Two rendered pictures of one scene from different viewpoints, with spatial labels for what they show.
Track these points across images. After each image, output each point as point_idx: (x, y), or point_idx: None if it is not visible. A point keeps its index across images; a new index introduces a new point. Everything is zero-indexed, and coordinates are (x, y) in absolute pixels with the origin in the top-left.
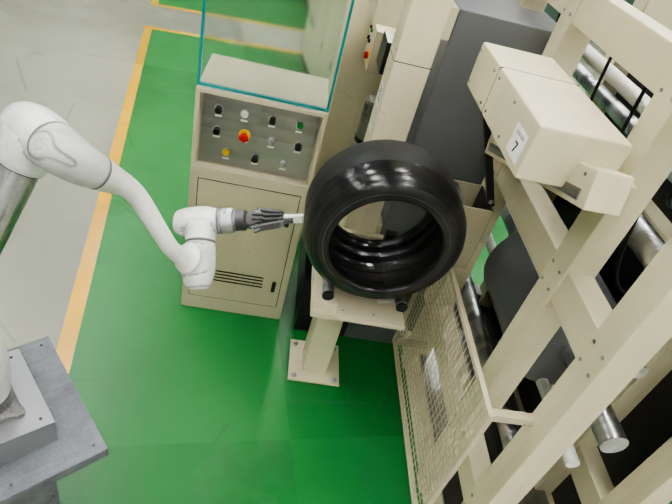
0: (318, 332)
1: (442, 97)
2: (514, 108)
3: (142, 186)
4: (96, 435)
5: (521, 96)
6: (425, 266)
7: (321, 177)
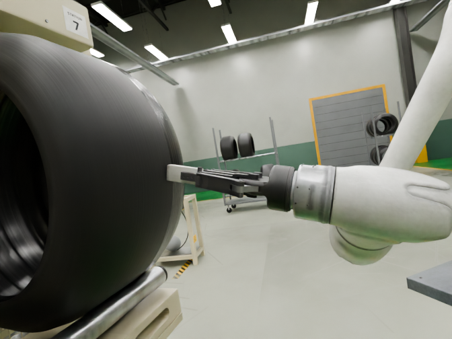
0: None
1: None
2: None
3: (436, 56)
4: (424, 282)
5: None
6: (7, 250)
7: (127, 96)
